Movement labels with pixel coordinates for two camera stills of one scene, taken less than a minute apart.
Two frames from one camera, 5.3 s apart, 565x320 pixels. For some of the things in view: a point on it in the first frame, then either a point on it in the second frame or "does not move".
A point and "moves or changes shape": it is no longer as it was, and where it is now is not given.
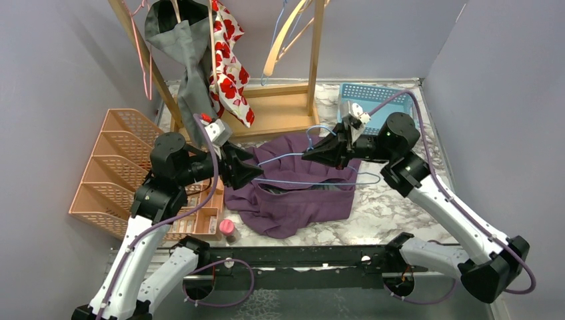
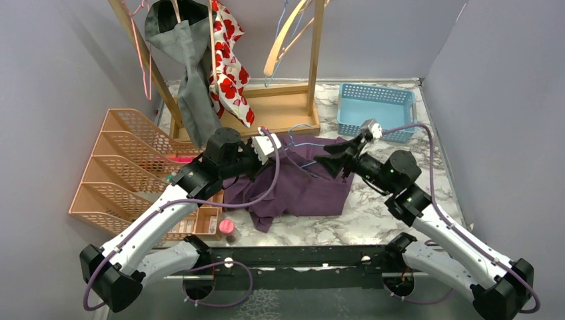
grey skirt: (183, 29) does not move
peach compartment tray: (204, 222) does not move
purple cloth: (295, 192) moves or changes shape
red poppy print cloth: (226, 85) does not move
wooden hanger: (176, 11) does not move
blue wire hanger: (316, 181) → (302, 143)
